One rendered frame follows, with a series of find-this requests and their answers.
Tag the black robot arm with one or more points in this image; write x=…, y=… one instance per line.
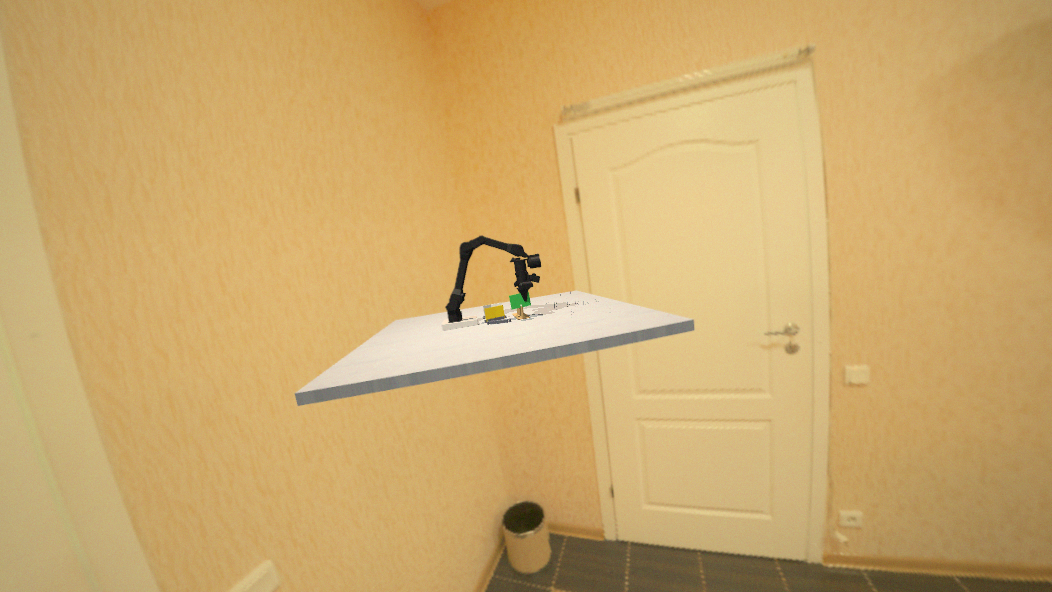
x=465, y=251

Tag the olive slotted board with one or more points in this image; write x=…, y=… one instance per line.
x=493, y=312

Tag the green notched board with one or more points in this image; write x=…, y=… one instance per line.
x=516, y=301

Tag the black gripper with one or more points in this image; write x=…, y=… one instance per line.
x=523, y=284

